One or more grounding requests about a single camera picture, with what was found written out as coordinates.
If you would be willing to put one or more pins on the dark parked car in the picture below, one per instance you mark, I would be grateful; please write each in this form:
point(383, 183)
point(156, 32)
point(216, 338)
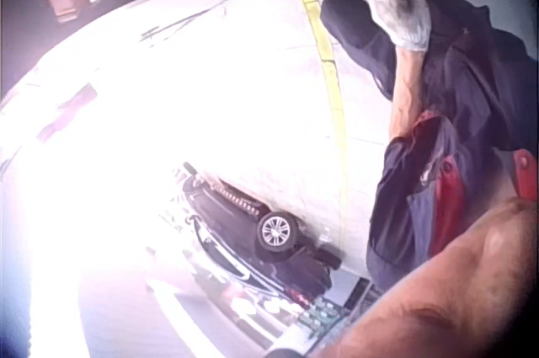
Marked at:
point(236, 217)

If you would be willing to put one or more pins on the shelf with goods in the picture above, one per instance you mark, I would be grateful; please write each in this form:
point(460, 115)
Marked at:
point(326, 316)

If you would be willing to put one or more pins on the person's left hand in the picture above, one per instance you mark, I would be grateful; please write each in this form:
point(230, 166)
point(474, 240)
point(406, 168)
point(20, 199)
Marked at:
point(406, 17)

